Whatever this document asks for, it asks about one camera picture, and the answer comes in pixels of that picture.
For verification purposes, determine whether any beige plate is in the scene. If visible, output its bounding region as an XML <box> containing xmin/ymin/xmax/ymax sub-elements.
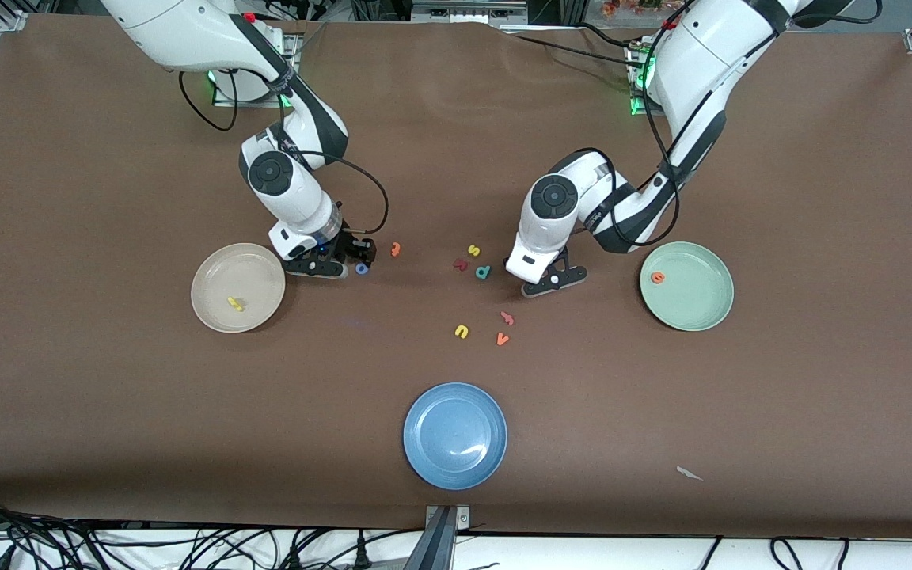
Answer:
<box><xmin>191</xmin><ymin>242</ymin><xmax>287</xmax><ymax>334</ymax></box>

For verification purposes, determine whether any brown paper table cover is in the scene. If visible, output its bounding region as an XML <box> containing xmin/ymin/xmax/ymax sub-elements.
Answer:
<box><xmin>0</xmin><ymin>14</ymin><xmax>912</xmax><ymax>539</ymax></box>

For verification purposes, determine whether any green plate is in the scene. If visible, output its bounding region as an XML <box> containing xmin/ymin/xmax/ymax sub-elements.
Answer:
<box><xmin>639</xmin><ymin>241</ymin><xmax>735</xmax><ymax>332</ymax></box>

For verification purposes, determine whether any blue plate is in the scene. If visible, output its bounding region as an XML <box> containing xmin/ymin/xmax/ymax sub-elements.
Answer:
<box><xmin>403</xmin><ymin>382</ymin><xmax>508</xmax><ymax>491</ymax></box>

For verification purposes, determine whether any grey power strip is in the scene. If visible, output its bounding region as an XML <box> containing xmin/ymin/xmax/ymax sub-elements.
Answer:
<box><xmin>411</xmin><ymin>0</ymin><xmax>529</xmax><ymax>25</ymax></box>

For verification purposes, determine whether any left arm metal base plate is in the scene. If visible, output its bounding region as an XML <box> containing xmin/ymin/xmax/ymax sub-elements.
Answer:
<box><xmin>629</xmin><ymin>44</ymin><xmax>663</xmax><ymax>118</ymax></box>

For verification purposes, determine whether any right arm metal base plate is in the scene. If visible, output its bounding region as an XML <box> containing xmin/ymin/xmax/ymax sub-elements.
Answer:
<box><xmin>213</xmin><ymin>32</ymin><xmax>301</xmax><ymax>108</ymax></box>

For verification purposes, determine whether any black cable across table edge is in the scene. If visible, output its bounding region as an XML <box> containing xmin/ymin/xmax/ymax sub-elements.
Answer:
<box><xmin>503</xmin><ymin>22</ymin><xmax>647</xmax><ymax>72</ymax></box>

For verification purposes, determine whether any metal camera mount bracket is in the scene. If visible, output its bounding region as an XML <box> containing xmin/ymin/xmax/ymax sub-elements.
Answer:
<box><xmin>423</xmin><ymin>505</ymin><xmax>472</xmax><ymax>570</ymax></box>

